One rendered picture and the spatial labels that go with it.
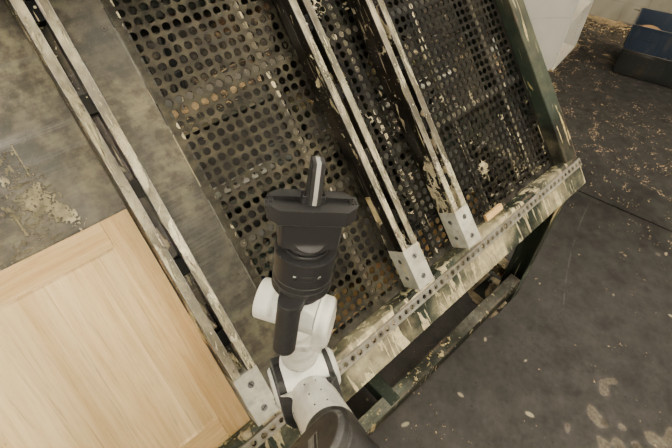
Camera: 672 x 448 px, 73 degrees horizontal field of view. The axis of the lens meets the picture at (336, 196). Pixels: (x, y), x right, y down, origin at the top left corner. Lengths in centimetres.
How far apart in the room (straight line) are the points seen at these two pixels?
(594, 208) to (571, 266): 53
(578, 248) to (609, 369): 71
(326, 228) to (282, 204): 7
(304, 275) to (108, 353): 56
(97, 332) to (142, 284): 12
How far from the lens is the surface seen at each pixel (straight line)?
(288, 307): 64
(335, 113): 119
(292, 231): 60
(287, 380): 92
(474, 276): 150
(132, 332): 107
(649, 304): 285
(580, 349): 252
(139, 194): 100
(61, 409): 110
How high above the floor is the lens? 202
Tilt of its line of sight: 45 degrees down
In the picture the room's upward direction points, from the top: straight up
